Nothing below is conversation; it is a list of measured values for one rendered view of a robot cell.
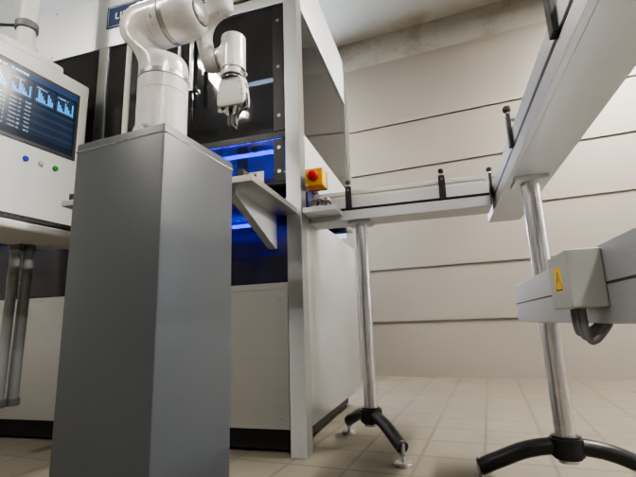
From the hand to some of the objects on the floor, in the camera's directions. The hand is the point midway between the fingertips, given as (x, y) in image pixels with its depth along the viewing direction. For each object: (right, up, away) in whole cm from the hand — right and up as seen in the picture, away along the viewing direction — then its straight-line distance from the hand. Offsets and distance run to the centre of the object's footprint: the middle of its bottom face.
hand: (232, 122), depth 138 cm
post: (+22, -113, +8) cm, 116 cm away
